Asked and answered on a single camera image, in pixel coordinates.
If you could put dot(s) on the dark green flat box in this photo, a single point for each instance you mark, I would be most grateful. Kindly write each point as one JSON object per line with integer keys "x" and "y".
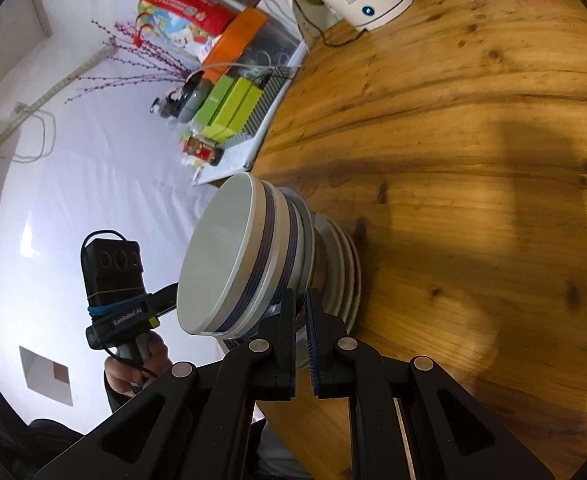
{"x": 212, "y": 102}

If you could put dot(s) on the large white blue-striped bowl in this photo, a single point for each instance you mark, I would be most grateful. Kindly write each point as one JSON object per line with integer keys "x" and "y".
{"x": 298, "y": 230}

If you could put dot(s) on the red cartoon gift box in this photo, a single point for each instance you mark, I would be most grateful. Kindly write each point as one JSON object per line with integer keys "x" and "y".
{"x": 188, "y": 5}

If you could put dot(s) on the small white blue-striped bowl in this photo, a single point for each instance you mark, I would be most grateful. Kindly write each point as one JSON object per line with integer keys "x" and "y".
{"x": 218, "y": 260}

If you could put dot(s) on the person's left hand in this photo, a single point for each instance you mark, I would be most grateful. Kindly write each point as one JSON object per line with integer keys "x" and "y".
{"x": 123, "y": 380}

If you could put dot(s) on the person's left forearm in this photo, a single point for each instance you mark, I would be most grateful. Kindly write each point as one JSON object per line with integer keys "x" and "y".
{"x": 63, "y": 430}

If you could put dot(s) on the zigzag-patterned box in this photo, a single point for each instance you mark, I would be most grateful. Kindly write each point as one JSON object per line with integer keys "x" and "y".
{"x": 271, "y": 95}

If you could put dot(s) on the orange-lid clear storage box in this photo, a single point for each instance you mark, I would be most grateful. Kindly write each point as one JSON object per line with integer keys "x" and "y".
{"x": 236, "y": 40}

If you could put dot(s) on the lime green box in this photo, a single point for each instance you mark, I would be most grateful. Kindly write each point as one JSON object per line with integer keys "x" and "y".
{"x": 251, "y": 110}

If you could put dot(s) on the white side shelf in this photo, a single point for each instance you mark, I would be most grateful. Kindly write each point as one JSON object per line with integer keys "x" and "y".
{"x": 233, "y": 165}

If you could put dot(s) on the red label jar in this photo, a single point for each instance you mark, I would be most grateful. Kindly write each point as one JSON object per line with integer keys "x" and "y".
{"x": 201, "y": 149}

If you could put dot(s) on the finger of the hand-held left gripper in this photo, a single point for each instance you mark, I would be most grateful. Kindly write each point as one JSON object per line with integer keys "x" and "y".
{"x": 163, "y": 297}

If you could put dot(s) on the white wall conduit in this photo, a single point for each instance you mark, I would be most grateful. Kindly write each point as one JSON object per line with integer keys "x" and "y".
{"x": 48, "y": 93}

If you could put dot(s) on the grey plate with blue motif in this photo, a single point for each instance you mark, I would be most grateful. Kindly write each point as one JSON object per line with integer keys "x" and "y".
{"x": 329, "y": 230}
{"x": 353, "y": 270}
{"x": 359, "y": 280}

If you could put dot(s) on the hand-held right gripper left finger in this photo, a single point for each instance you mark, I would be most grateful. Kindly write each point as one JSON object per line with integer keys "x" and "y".
{"x": 286, "y": 350}

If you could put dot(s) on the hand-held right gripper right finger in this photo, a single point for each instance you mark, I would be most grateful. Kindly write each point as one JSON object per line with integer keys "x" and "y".
{"x": 314, "y": 340}

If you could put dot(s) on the person's grey clothing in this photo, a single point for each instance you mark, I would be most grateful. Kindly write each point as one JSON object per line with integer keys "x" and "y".
{"x": 278, "y": 450}

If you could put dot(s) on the purple twig branches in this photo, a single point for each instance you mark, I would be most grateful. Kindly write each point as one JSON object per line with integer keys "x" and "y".
{"x": 148, "y": 78}

